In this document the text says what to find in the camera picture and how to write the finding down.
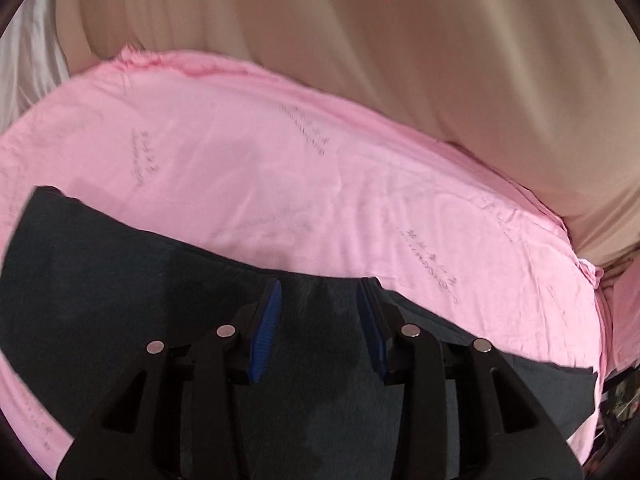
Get dark grey pants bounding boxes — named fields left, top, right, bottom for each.
left=0, top=186, right=596, bottom=480

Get white cloth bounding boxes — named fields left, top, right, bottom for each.
left=0, top=0, right=71, bottom=131

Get pink printed blanket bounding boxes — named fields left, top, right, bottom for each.
left=0, top=45, right=608, bottom=466

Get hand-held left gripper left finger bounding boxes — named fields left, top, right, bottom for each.
left=55, top=279, right=283, bottom=480

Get beige cloth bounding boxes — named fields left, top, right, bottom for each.
left=55, top=0, right=640, bottom=266

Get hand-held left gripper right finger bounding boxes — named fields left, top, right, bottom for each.
left=357, top=277, right=583, bottom=480

